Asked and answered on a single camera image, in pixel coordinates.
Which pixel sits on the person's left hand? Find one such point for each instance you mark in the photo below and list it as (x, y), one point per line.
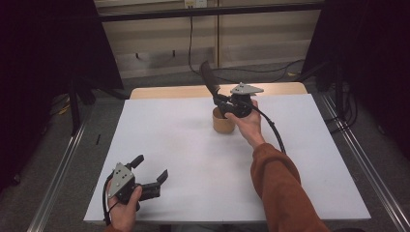
(124, 216)

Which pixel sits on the tan round cup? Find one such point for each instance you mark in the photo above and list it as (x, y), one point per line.
(222, 125)

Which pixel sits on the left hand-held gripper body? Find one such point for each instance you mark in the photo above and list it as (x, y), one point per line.
(121, 180)

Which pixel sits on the white table board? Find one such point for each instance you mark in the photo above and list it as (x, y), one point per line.
(199, 161)

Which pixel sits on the aluminium floor rail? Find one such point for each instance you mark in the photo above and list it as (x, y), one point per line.
(61, 167)
(364, 161)

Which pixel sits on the person's right hand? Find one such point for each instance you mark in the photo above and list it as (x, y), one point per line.
(249, 129)

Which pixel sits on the black curtain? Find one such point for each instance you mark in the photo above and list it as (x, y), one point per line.
(42, 80)
(370, 64)

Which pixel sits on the white wall socket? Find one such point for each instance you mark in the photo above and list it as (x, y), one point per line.
(196, 3)

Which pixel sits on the long beige desk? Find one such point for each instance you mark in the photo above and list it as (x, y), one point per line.
(257, 32)

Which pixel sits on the wooden table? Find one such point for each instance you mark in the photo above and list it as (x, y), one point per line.
(174, 92)

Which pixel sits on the black curved tool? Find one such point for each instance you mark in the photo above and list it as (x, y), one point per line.
(208, 77)

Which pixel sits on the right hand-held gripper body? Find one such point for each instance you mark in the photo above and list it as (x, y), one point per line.
(243, 103)

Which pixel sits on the black metal stand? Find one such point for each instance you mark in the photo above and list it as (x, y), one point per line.
(336, 87)
(75, 106)

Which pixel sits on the small black floor piece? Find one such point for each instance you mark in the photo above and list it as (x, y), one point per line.
(98, 139)

